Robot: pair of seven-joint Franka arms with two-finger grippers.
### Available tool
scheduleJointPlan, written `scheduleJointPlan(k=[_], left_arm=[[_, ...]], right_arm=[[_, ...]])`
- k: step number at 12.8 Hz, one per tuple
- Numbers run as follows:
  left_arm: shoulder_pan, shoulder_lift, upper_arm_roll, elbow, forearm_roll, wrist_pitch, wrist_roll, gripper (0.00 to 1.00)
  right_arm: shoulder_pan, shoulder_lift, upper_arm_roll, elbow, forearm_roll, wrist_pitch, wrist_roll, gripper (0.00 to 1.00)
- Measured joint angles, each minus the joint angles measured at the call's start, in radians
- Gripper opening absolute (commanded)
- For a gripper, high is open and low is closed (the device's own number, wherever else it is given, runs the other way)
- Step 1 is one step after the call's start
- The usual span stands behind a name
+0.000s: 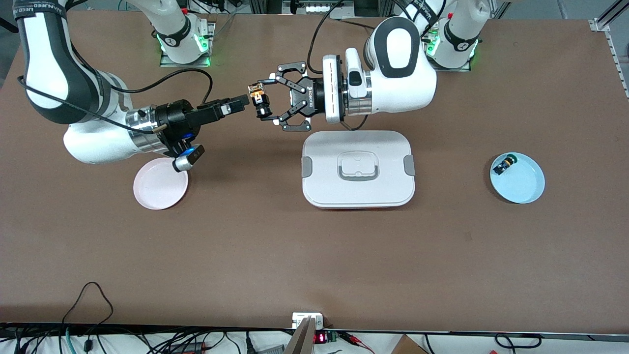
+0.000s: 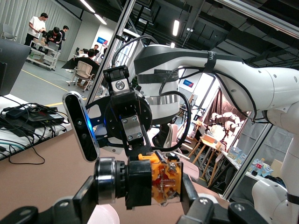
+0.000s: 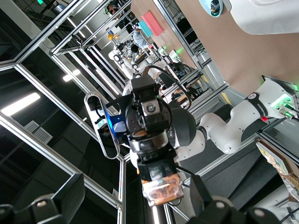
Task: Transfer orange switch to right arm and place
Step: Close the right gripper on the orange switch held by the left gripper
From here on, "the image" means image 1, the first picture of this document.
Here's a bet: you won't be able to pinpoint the orange push button switch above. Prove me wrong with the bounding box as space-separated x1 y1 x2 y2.
248 83 274 120

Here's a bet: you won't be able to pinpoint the pink round plate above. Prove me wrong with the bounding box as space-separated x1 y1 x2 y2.
133 157 189 210

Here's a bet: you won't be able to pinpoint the white power strip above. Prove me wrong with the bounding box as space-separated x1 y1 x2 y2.
283 0 354 19

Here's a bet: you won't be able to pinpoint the white lunch box grey latches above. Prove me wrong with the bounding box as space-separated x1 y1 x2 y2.
301 130 416 210

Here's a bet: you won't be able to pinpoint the small white box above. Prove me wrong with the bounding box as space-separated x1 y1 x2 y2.
292 312 324 329

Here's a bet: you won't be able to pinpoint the black table edge strip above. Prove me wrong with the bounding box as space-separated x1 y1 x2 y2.
0 322 629 341

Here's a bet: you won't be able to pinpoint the light blue round plate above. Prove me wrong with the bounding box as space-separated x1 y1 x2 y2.
490 152 545 205

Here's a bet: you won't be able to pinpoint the black power adapter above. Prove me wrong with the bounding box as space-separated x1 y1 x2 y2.
169 341 208 353

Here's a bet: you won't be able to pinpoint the grey metal bar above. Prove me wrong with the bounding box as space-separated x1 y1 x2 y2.
284 316 318 354

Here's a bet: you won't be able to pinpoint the brown cardboard piece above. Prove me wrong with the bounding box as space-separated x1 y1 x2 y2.
390 334 429 354

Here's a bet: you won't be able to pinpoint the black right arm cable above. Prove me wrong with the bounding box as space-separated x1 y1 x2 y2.
17 69 213 134

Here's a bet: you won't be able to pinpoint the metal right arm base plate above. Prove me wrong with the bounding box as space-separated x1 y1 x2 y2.
159 22 216 68

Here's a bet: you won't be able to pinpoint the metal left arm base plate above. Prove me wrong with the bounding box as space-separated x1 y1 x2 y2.
423 27 472 72

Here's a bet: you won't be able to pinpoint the black looped table cable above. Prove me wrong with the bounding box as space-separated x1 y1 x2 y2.
61 282 114 326

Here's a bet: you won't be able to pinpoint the black oval cable loop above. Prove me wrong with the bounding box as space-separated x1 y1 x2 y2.
494 333 543 349

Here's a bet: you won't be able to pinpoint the aluminium frame rail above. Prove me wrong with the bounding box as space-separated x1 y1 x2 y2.
592 0 629 99

